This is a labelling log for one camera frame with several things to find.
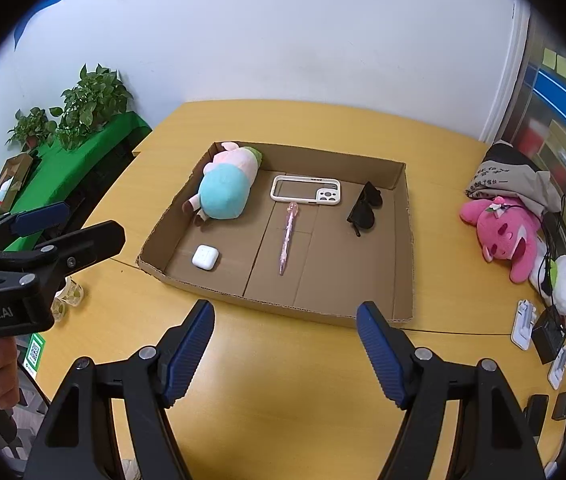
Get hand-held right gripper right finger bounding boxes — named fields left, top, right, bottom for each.
left=356, top=301, right=546, bottom=480

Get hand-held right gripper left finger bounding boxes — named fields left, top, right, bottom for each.
left=23, top=300, right=216, bottom=480

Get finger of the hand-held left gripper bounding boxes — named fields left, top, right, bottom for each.
left=0, top=220, right=127, bottom=287
left=0, top=201, right=71, bottom=261

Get shallow cardboard box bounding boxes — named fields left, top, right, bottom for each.
left=135, top=141, right=416, bottom=331

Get white earbuds case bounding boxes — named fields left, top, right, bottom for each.
left=191, top=244, right=220, bottom=268

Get black sunglasses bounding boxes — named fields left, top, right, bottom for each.
left=346, top=181, right=384, bottom=237

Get pink pen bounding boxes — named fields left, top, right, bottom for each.
left=278, top=201, right=300, bottom=276

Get pink pig plush toy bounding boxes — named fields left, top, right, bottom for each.
left=182, top=141, right=264, bottom=226

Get beige phone case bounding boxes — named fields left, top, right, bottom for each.
left=269, top=175, right=342, bottom=207

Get person's left hand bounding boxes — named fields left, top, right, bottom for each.
left=0, top=335, right=20, bottom=413

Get green code sticker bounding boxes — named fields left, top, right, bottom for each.
left=23, top=332, right=48, bottom=373

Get small green potted plant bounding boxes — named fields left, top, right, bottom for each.
left=7, top=106, right=58, bottom=151

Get large green potted plant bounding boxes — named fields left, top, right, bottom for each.
left=50, top=64, right=134, bottom=153

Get white phone stand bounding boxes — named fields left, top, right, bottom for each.
left=547, top=346, right=566, bottom=391
left=510, top=299, right=536, bottom=350

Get pink rabbit plush toy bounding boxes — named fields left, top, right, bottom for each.
left=459, top=196, right=546, bottom=283

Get beige and black cloth bag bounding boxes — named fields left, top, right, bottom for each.
left=464, top=141, right=564, bottom=216

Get row of yellow sticky notes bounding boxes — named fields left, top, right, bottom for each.
left=542, top=47, right=566, bottom=93

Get wooden picture frame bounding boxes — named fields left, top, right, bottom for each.
left=0, top=152, right=34, bottom=211

